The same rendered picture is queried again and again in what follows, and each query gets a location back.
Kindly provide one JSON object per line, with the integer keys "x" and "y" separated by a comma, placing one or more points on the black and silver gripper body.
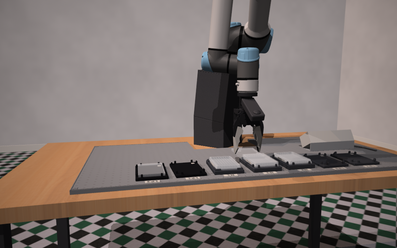
{"x": 240, "y": 112}

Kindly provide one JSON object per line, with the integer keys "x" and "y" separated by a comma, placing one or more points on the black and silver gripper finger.
{"x": 258, "y": 134}
{"x": 237, "y": 130}

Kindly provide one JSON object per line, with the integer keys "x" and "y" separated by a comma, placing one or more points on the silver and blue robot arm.
{"x": 235, "y": 49}

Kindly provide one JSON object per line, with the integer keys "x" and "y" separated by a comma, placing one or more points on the beige operator button panel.
{"x": 328, "y": 140}

